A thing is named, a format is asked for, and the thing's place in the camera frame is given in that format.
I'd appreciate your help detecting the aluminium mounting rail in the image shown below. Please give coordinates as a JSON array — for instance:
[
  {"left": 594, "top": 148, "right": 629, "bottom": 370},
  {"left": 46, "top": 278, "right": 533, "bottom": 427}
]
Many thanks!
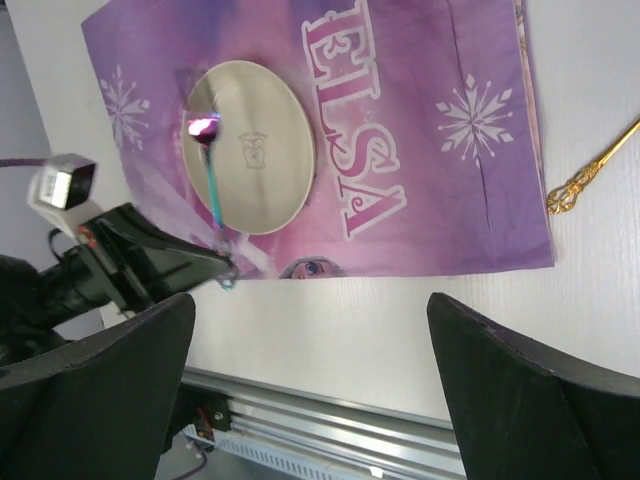
[{"left": 183, "top": 368, "right": 466, "bottom": 476}]

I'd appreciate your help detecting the cream round plate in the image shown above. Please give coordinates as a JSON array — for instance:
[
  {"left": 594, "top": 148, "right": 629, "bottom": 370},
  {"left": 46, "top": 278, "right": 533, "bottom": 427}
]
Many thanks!
[{"left": 181, "top": 60, "right": 315, "bottom": 235}]

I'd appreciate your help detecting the purple Elsa cloth placemat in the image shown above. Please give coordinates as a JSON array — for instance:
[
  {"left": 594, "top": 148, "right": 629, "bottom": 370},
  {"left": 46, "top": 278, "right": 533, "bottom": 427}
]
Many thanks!
[{"left": 82, "top": 1, "right": 555, "bottom": 279}]

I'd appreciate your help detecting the white slotted cable duct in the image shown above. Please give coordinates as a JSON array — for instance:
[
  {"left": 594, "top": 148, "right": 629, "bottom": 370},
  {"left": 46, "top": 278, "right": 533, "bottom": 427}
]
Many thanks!
[{"left": 182, "top": 426, "right": 466, "bottom": 479}]

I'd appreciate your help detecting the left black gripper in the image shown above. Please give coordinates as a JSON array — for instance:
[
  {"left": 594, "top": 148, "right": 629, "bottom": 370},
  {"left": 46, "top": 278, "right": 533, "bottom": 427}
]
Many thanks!
[{"left": 29, "top": 203, "right": 235, "bottom": 329}]

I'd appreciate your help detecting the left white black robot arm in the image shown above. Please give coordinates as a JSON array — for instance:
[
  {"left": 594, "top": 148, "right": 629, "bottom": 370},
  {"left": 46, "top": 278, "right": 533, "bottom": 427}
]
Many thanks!
[{"left": 1, "top": 203, "right": 238, "bottom": 365}]

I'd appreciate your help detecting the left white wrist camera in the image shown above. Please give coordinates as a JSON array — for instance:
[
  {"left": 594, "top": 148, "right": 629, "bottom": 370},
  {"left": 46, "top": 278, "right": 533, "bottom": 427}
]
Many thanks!
[{"left": 27, "top": 153, "right": 103, "bottom": 238}]

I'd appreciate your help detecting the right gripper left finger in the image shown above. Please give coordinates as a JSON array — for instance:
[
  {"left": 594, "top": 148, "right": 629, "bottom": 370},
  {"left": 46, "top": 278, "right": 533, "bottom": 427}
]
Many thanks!
[{"left": 1, "top": 294, "right": 196, "bottom": 479}]

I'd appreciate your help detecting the iridescent metal fork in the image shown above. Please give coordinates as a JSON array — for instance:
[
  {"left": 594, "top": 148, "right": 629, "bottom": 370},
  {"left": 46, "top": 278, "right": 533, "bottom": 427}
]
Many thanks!
[{"left": 175, "top": 64, "right": 238, "bottom": 293}]

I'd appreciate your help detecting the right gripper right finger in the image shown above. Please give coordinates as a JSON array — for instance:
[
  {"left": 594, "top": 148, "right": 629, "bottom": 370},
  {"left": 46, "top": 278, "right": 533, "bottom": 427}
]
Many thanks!
[{"left": 427, "top": 293, "right": 639, "bottom": 479}]

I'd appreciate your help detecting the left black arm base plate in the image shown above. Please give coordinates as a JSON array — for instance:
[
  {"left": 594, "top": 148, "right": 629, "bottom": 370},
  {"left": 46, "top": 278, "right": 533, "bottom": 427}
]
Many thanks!
[{"left": 164, "top": 383, "right": 232, "bottom": 451}]

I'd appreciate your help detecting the gold metal spoon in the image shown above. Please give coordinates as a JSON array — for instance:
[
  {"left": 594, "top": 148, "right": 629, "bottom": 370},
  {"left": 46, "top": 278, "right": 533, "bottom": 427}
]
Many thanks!
[{"left": 546, "top": 119, "right": 639, "bottom": 215}]

